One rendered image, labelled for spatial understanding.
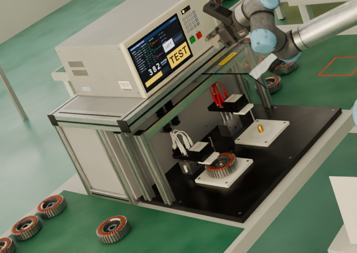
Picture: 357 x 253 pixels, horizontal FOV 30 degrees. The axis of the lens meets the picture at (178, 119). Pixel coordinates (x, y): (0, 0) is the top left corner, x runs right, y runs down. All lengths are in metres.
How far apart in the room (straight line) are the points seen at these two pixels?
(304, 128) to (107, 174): 0.72
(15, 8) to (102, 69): 7.02
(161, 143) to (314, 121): 0.56
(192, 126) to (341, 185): 0.94
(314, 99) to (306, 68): 0.30
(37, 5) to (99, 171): 7.12
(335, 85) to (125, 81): 0.88
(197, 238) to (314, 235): 1.17
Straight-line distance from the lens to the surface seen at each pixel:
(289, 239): 3.19
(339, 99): 2.58
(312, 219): 3.27
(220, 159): 2.32
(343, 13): 2.05
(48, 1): 9.57
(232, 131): 2.52
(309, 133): 2.37
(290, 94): 2.72
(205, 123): 2.59
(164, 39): 2.27
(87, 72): 2.38
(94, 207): 2.51
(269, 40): 2.00
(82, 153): 2.47
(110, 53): 2.22
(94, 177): 2.51
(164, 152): 2.45
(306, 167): 2.24
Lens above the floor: 1.92
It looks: 24 degrees down
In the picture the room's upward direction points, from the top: 23 degrees counter-clockwise
